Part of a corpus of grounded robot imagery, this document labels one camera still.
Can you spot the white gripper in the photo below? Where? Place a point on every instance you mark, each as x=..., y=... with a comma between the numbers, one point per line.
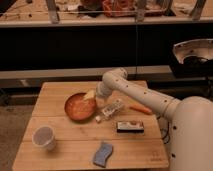
x=91, y=94

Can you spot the orange ceramic bowl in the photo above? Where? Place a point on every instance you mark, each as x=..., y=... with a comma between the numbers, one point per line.
x=79, y=109

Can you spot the clear plastic bottle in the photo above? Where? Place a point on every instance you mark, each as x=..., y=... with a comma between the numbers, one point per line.
x=109, y=110

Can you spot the black rectangular box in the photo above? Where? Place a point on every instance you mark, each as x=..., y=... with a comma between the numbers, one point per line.
x=130, y=126

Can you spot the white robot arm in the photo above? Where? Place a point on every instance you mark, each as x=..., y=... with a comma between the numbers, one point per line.
x=191, y=146

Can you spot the wooden folding table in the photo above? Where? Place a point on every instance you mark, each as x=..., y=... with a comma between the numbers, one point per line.
x=77, y=143

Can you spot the orange carrot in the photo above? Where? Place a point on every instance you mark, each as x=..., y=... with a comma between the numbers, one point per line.
x=142, y=109

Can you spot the blue sponge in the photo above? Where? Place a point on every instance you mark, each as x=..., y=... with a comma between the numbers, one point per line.
x=102, y=154

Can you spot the orange crate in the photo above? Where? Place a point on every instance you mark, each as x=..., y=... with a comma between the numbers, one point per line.
x=118, y=8

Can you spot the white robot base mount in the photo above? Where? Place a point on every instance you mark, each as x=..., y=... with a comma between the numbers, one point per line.
x=196, y=47

